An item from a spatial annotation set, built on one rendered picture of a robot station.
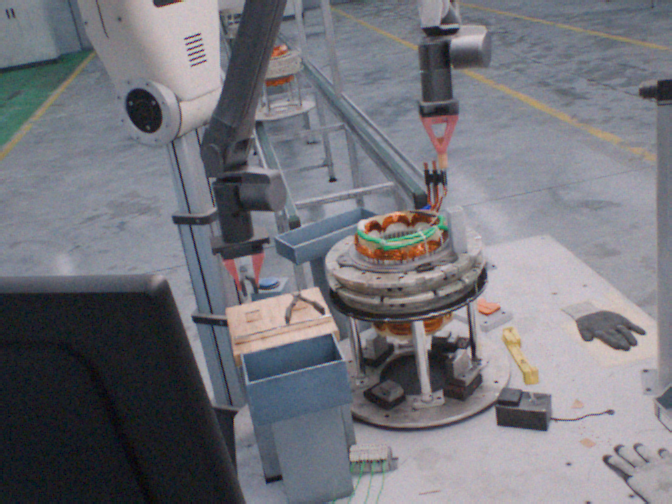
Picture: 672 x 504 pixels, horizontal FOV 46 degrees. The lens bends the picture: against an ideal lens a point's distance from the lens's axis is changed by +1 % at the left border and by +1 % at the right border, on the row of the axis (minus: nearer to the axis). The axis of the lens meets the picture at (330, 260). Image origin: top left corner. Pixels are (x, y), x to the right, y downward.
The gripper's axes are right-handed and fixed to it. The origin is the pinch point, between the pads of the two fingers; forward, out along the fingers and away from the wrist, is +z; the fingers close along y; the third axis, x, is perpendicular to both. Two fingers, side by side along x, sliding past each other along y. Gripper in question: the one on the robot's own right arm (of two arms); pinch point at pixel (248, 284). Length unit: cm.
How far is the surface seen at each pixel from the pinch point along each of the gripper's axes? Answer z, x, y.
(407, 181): 36, 154, 74
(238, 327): 9.4, 2.7, -3.2
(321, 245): 10.0, 37.8, 19.7
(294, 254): 10.2, 36.0, 13.0
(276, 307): 9.1, 7.3, 4.8
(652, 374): 35, -6, 76
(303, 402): 15.5, -18.4, 4.6
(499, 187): 107, 328, 181
